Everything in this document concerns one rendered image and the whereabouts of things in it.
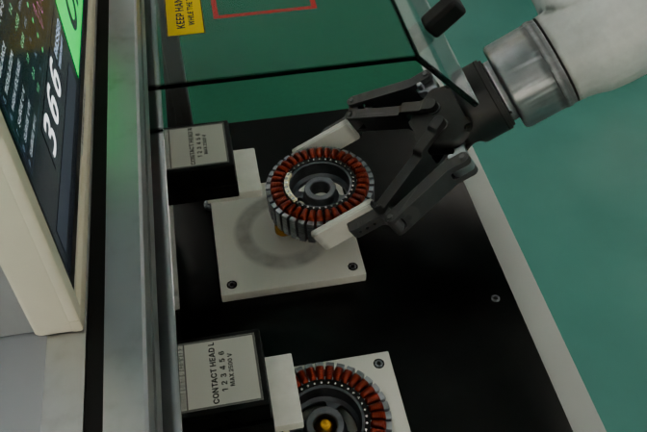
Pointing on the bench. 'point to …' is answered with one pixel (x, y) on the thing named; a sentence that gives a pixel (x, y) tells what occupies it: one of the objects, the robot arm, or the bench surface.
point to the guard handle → (448, 9)
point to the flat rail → (167, 272)
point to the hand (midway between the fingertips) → (323, 190)
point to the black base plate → (388, 298)
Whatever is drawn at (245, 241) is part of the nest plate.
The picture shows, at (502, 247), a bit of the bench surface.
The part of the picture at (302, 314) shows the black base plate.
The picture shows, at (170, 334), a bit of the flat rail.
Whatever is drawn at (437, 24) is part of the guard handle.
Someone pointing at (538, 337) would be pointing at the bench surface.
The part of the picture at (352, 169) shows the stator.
